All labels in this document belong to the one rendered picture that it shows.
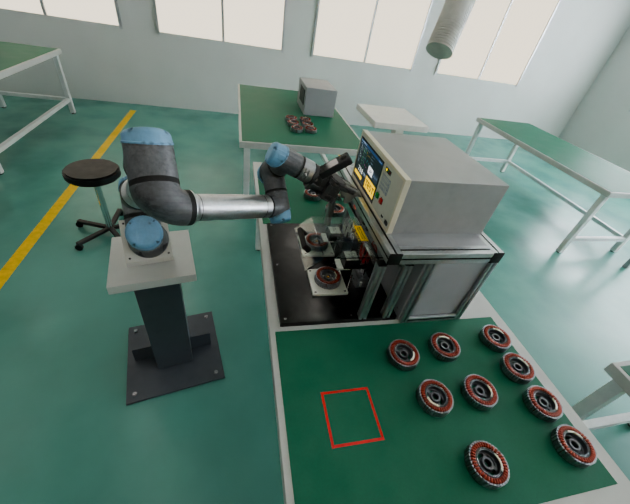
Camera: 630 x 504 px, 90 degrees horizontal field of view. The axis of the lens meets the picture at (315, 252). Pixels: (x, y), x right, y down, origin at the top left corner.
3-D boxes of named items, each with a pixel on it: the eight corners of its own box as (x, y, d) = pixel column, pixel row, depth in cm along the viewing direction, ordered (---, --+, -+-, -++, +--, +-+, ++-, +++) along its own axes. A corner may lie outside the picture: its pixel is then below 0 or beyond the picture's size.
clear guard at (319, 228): (304, 271, 103) (307, 258, 99) (294, 228, 121) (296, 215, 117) (394, 269, 111) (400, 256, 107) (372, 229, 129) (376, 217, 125)
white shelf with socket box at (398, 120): (357, 192, 208) (375, 121, 179) (342, 167, 235) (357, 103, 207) (404, 194, 216) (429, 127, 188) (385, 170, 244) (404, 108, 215)
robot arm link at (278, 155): (266, 146, 101) (278, 135, 94) (295, 161, 106) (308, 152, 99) (260, 167, 99) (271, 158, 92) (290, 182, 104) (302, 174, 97)
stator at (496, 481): (473, 490, 84) (480, 486, 82) (457, 444, 93) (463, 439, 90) (511, 489, 86) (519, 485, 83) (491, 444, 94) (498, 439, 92)
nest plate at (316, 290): (312, 296, 127) (313, 294, 126) (306, 271, 138) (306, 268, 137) (347, 294, 131) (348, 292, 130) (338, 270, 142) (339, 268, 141)
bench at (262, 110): (239, 220, 291) (239, 141, 244) (238, 143, 428) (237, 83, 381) (350, 222, 317) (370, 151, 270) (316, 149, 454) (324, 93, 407)
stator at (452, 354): (460, 365, 114) (464, 359, 112) (430, 360, 114) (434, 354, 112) (452, 339, 123) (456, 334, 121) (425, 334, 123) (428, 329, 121)
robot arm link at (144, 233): (131, 254, 118) (126, 252, 105) (125, 219, 118) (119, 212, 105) (166, 249, 123) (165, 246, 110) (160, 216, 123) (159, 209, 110)
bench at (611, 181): (558, 255, 328) (611, 192, 281) (454, 167, 484) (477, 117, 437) (621, 254, 350) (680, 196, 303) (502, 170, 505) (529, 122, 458)
